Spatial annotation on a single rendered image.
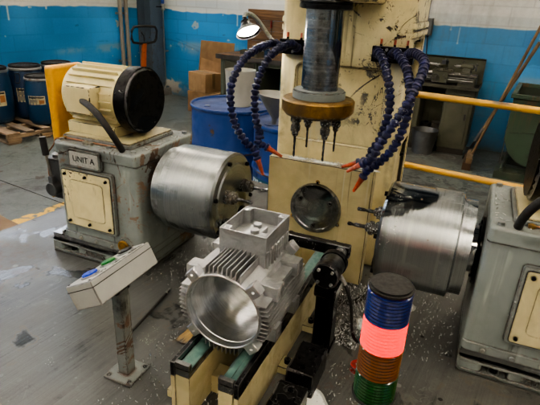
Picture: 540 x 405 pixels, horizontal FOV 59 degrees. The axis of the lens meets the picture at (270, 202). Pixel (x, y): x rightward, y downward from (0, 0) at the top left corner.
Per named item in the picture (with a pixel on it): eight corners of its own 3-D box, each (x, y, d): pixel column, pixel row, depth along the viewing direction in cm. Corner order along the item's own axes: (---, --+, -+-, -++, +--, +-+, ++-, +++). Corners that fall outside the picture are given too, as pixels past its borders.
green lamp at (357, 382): (357, 373, 73) (362, 349, 71) (397, 386, 71) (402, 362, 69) (348, 400, 68) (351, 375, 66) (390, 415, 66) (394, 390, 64)
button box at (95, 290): (135, 268, 103) (124, 247, 102) (159, 262, 99) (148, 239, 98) (76, 311, 88) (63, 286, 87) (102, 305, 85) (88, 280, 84)
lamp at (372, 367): (362, 349, 71) (365, 325, 70) (402, 362, 69) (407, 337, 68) (351, 375, 66) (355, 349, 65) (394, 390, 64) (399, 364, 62)
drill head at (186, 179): (163, 201, 160) (160, 128, 150) (263, 223, 147) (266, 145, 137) (112, 230, 139) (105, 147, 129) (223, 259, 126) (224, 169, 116)
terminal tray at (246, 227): (244, 235, 105) (245, 205, 102) (289, 246, 101) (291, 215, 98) (217, 259, 95) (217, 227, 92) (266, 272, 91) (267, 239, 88)
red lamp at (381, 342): (365, 325, 70) (369, 299, 68) (407, 337, 68) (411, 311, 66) (355, 349, 65) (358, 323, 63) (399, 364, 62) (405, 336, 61)
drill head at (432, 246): (357, 245, 137) (368, 162, 127) (513, 280, 122) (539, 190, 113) (333, 288, 115) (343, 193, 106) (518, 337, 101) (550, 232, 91)
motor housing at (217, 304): (227, 288, 112) (227, 215, 105) (302, 311, 106) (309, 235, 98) (179, 338, 95) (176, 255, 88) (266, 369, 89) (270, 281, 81)
